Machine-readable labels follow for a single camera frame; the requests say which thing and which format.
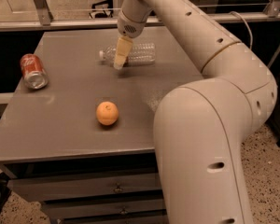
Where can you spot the orange fruit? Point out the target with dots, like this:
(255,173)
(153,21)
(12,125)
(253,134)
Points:
(107,113)

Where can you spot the clear plastic water bottle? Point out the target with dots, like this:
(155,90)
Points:
(140,54)

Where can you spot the red soda can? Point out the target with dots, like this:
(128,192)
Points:
(33,72)

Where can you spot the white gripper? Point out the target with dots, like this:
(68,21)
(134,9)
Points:
(130,26)

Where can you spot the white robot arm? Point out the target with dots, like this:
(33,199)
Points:
(199,127)

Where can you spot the black office chair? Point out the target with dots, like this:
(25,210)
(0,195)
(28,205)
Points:
(103,9)

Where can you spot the grey drawer cabinet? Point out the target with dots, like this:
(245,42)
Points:
(57,153)

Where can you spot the metal railing frame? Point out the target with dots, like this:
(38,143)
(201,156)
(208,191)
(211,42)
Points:
(60,14)

